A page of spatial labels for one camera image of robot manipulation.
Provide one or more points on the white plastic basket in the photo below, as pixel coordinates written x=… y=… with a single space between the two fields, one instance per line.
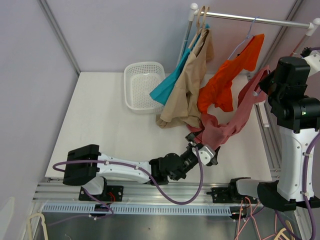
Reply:
x=140 y=79

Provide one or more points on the wooden hanger on floor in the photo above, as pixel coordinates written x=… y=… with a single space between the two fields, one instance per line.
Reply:
x=283 y=234

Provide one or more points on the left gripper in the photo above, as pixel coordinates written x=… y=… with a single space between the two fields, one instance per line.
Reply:
x=190 y=138

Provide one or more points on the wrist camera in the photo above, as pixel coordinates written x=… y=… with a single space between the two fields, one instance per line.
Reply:
x=207 y=156
x=312 y=56

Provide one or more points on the beige t shirt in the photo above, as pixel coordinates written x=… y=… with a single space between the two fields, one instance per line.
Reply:
x=181 y=106

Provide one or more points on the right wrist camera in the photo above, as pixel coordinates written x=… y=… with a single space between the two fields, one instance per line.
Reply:
x=312 y=56

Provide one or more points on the orange t shirt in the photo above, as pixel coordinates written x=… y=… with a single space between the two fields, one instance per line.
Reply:
x=218 y=91

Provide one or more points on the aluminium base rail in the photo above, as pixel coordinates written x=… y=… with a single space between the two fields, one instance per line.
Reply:
x=127 y=197

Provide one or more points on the teal t shirt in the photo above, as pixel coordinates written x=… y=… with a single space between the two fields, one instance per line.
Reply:
x=162 y=92

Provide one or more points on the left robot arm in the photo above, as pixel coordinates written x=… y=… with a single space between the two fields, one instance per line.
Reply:
x=88 y=167

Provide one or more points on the cream hanger on floor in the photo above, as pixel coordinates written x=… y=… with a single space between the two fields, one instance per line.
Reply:
x=31 y=225

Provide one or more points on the pink t shirt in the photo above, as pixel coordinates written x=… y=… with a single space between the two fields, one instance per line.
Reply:
x=214 y=134

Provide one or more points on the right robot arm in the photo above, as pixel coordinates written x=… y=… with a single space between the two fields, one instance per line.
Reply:
x=298 y=119

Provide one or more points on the metal clothes rack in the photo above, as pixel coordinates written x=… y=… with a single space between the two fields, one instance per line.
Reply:
x=310 y=28

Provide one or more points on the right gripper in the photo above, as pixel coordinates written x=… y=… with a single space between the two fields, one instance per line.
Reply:
x=264 y=84

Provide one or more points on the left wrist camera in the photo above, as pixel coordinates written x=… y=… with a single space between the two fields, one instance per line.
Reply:
x=207 y=156

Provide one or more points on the pink hanger on floor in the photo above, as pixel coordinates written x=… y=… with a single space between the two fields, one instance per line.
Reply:
x=257 y=209

